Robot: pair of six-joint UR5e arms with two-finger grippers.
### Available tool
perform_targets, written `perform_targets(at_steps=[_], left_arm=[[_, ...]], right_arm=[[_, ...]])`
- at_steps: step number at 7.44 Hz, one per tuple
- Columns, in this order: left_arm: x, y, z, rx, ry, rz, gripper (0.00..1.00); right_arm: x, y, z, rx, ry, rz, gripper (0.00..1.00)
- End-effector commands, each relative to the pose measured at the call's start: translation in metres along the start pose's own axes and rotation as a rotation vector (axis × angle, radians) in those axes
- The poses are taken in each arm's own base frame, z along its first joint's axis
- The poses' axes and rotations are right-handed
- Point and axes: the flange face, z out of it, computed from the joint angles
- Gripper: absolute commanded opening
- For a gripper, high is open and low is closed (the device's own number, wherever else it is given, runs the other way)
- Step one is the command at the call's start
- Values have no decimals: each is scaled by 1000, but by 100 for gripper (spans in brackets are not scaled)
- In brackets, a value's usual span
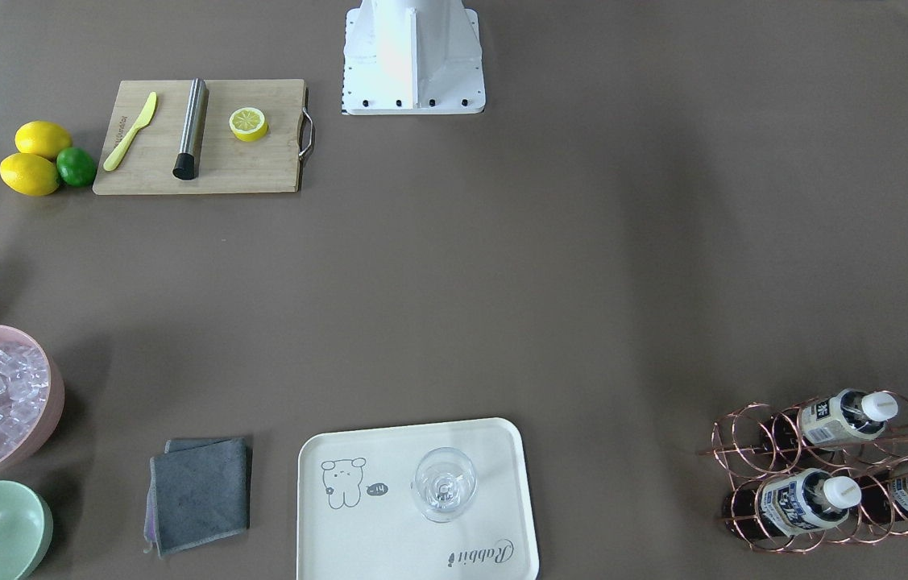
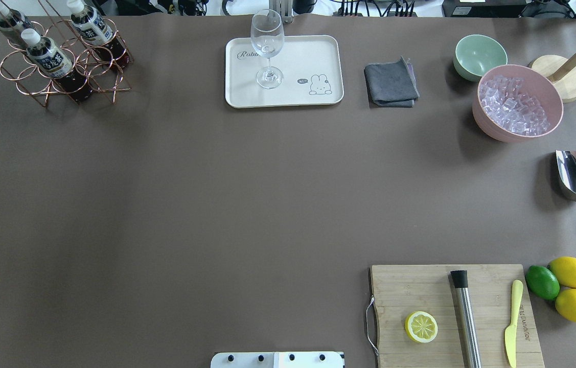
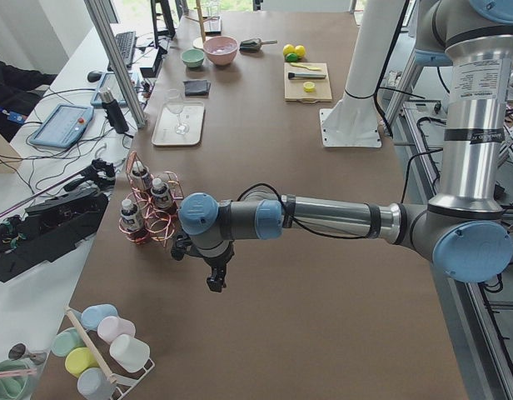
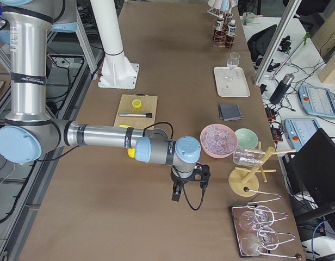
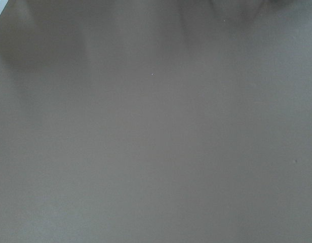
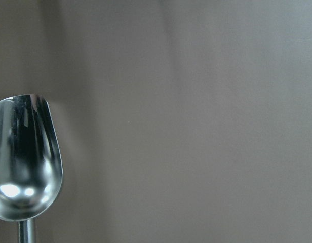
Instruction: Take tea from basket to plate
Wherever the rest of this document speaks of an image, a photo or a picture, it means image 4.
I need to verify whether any yellow lemon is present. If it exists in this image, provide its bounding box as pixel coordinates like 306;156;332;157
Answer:
127;148;135;158

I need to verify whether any aluminium frame post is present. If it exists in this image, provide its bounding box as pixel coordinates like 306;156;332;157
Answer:
253;0;301;85

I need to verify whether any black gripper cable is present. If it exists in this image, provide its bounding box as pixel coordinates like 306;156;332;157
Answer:
172;168;207;212

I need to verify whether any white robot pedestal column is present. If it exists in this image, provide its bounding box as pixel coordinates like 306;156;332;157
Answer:
91;0;139;90

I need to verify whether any black thermos bottle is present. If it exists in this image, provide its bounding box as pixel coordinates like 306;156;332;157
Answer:
269;73;295;104

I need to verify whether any wire wine glass rack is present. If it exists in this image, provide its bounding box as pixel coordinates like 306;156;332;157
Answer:
243;187;301;259

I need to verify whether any bamboo cutting board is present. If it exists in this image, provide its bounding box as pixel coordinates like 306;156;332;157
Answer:
114;94;158;129

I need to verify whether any clear hanging wine glass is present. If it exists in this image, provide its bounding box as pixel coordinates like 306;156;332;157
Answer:
239;206;274;231
240;227;278;257

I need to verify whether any yellow lemon squeezer cup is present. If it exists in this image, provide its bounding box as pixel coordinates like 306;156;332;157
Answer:
132;99;142;109

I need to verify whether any blue teach pendant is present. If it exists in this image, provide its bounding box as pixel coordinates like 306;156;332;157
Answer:
284;118;320;151
298;85;335;119

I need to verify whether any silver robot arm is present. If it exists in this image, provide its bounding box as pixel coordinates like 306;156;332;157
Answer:
0;1;210;201

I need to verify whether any wooden cup tree stand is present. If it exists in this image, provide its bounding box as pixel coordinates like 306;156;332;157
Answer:
228;147;296;197

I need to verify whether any clear glass jar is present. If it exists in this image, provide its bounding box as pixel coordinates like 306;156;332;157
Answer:
233;147;265;167

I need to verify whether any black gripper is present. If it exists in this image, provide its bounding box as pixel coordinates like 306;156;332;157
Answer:
171;163;210;202

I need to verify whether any dark grey folded cloth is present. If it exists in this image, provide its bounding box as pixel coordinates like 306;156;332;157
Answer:
219;103;243;121

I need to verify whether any white rectangular tray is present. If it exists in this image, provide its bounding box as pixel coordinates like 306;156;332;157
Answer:
213;66;250;98

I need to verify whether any black mirrored tray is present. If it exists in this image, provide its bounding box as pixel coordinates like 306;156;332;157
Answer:
228;203;290;259

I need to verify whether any pink bowl with ice cubes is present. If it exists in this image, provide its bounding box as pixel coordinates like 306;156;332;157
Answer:
200;124;238;159

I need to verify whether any black laptop monitor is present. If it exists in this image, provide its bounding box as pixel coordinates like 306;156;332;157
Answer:
282;128;335;228

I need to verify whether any white rack with cups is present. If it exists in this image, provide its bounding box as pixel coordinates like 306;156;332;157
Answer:
207;0;237;17

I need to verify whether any copper wire bottle basket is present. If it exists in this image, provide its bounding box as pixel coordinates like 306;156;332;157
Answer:
212;19;237;48

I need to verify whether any mint green bowl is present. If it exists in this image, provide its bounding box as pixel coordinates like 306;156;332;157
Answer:
235;128;259;148

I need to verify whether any clear wine glass upright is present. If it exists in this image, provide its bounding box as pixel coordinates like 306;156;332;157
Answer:
225;52;240;82

